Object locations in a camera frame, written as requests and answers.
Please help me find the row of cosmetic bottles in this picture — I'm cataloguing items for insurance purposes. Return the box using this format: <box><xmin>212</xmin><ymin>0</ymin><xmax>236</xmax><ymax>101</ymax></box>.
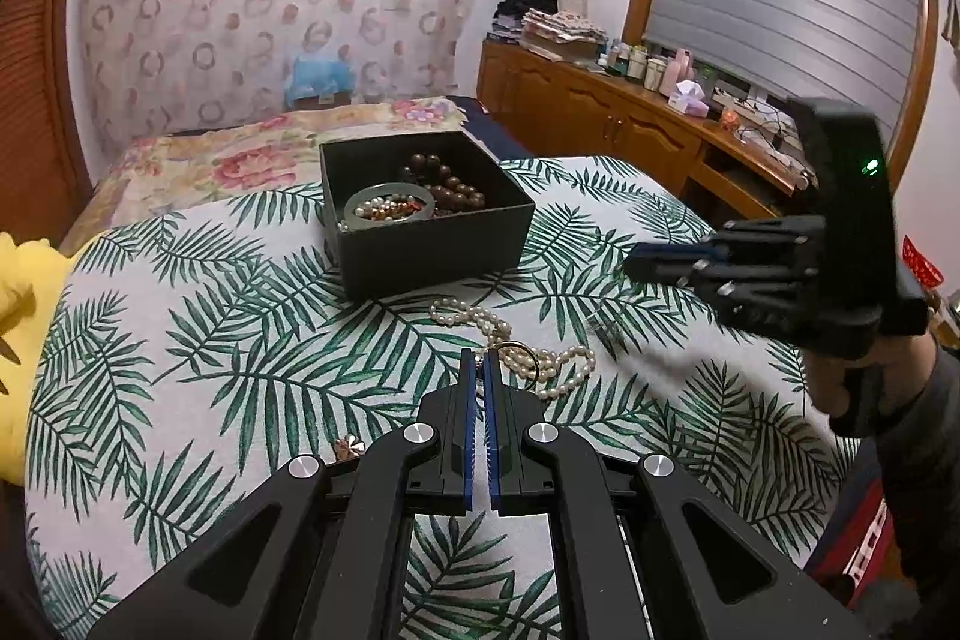
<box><xmin>600</xmin><ymin>38</ymin><xmax>702</xmax><ymax>94</ymax></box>

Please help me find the blue bag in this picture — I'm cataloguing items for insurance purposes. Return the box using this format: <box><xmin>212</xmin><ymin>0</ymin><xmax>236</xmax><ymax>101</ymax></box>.
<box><xmin>283</xmin><ymin>51</ymin><xmax>357</xmax><ymax>109</ymax></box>

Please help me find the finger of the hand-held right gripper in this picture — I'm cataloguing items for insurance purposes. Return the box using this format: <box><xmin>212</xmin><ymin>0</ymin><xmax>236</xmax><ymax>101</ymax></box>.
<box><xmin>624</xmin><ymin>216</ymin><xmax>827</xmax><ymax>272</ymax></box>
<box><xmin>626</xmin><ymin>261</ymin><xmax>883</xmax><ymax>360</ymax></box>

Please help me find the wooden side cabinet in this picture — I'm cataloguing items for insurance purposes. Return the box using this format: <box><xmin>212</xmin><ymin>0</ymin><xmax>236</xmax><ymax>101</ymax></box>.
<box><xmin>476</xmin><ymin>40</ymin><xmax>811</xmax><ymax>221</ymax></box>

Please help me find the floral bed blanket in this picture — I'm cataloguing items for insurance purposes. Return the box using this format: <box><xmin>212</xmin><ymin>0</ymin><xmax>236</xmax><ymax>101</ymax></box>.
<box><xmin>60</xmin><ymin>94</ymin><xmax>488</xmax><ymax>251</ymax></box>

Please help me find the thin metal ring bangle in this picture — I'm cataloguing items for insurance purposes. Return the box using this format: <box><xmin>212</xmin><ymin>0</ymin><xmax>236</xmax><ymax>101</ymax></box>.
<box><xmin>501</xmin><ymin>340</ymin><xmax>542</xmax><ymax>386</ymax></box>

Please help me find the thin silver bracelet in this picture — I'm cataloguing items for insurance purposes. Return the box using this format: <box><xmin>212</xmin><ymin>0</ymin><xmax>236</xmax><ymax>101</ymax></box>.
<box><xmin>591</xmin><ymin>310</ymin><xmax>632</xmax><ymax>342</ymax></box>

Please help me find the black square box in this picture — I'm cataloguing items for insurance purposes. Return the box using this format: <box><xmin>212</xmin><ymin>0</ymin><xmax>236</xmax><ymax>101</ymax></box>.
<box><xmin>319</xmin><ymin>130</ymin><xmax>535</xmax><ymax>302</ymax></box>

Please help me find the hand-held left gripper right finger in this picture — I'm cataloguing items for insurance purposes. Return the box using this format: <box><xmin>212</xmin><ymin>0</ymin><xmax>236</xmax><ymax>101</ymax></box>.
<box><xmin>484</xmin><ymin>347</ymin><xmax>875</xmax><ymax>640</ymax></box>

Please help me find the person's right forearm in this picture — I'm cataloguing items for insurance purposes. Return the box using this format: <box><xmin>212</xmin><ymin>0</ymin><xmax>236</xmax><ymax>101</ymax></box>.
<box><xmin>862</xmin><ymin>332</ymin><xmax>960</xmax><ymax>611</ymax></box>

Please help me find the wooden louvered wardrobe door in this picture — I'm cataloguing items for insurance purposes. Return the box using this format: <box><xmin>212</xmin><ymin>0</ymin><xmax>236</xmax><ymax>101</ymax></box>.
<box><xmin>0</xmin><ymin>0</ymin><xmax>95</xmax><ymax>236</ymax></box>

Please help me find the pale green jade bangle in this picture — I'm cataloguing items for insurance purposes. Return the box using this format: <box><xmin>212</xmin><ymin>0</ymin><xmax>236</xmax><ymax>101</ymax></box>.
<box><xmin>337</xmin><ymin>182</ymin><xmax>437</xmax><ymax>234</ymax></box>

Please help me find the green leaf print tablecloth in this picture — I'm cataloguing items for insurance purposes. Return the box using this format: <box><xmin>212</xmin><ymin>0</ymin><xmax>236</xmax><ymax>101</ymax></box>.
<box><xmin>22</xmin><ymin>156</ymin><xmax>863</xmax><ymax>640</ymax></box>

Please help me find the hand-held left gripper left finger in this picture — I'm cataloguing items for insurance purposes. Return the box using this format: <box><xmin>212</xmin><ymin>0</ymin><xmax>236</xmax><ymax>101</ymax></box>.
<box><xmin>86</xmin><ymin>347</ymin><xmax>485</xmax><ymax>640</ymax></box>

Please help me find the brown wooden bead bracelet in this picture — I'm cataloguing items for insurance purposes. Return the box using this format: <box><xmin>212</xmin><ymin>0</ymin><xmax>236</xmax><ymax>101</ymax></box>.
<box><xmin>396</xmin><ymin>152</ymin><xmax>487</xmax><ymax>214</ymax></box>

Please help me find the stack of folded clothes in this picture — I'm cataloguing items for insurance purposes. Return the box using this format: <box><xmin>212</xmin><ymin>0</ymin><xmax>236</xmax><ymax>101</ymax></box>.
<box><xmin>487</xmin><ymin>0</ymin><xmax>610</xmax><ymax>62</ymax></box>

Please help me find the yellow plush toy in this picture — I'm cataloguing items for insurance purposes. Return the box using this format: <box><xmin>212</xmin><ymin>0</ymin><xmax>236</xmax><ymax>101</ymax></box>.
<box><xmin>0</xmin><ymin>235</ymin><xmax>76</xmax><ymax>483</ymax></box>

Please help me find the pink tissue box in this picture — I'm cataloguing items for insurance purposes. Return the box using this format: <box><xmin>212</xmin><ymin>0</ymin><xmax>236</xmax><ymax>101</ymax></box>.
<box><xmin>667</xmin><ymin>80</ymin><xmax>710</xmax><ymax>118</ymax></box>

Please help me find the tangle of charging cables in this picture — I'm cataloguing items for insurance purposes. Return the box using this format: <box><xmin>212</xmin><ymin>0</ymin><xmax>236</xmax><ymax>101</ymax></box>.
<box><xmin>709</xmin><ymin>85</ymin><xmax>815</xmax><ymax>161</ymax></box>

